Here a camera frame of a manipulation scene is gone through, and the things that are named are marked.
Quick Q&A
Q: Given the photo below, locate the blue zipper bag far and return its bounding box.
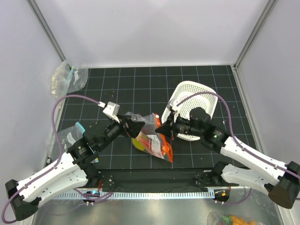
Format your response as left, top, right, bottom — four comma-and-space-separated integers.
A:
51, 60, 89, 100

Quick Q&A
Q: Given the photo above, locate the blue zipper bag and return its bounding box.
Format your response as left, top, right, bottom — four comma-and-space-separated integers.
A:
45, 122, 85, 164
51, 60, 89, 100

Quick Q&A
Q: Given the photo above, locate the right aluminium frame post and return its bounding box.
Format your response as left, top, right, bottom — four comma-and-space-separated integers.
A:
233, 0, 278, 70

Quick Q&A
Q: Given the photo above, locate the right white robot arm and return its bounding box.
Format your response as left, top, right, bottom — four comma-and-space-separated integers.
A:
156, 107, 300, 209

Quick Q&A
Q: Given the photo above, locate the bag of toy vegetables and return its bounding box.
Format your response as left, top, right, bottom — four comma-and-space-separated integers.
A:
206, 212, 258, 225

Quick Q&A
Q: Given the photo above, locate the blue zipper bag near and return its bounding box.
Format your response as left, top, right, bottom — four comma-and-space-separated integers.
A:
45, 122, 85, 164

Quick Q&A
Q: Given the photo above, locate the left aluminium frame post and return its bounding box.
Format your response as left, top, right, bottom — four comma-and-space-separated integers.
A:
27, 0, 66, 62

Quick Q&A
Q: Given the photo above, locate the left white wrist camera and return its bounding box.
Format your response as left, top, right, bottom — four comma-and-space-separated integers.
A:
103, 102, 120, 123

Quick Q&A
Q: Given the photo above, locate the watermelon slice toy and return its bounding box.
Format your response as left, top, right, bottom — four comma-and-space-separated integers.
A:
138, 132, 154, 150

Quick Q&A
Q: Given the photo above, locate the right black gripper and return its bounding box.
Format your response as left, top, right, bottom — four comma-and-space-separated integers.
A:
156, 111, 203, 140

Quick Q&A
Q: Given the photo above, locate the grey slotted cable duct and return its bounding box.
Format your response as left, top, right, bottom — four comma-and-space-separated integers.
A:
52, 189, 215, 200

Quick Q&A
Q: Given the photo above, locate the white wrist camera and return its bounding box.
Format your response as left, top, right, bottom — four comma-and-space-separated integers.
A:
103, 102, 120, 123
166, 98, 183, 114

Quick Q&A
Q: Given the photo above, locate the orange zipper clear bag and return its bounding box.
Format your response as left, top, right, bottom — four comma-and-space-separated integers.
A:
125, 112, 173, 163

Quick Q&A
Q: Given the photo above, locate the yellow lemon toy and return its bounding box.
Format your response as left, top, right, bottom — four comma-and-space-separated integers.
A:
132, 138, 145, 151

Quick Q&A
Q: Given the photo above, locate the white perforated plastic basket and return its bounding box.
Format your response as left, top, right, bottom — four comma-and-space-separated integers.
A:
161, 81, 218, 142

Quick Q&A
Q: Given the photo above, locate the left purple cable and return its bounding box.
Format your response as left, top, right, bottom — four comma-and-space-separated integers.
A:
1, 95, 113, 223

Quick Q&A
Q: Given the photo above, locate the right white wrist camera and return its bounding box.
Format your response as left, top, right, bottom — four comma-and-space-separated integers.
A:
166, 98, 183, 114

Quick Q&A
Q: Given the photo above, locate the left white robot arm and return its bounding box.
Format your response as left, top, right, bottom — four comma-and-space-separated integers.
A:
5, 115, 145, 221

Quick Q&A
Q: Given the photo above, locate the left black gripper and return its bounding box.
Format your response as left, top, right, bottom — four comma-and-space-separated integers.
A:
97, 114, 144, 151

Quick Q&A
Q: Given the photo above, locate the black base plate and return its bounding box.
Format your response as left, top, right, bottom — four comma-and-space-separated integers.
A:
81, 168, 229, 192

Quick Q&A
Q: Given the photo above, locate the aluminium frame post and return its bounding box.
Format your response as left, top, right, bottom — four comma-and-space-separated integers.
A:
27, 0, 66, 62
233, 0, 278, 70

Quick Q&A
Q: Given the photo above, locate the orange papaya slice toy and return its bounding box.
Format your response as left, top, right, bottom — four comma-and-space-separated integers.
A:
152, 117, 174, 164

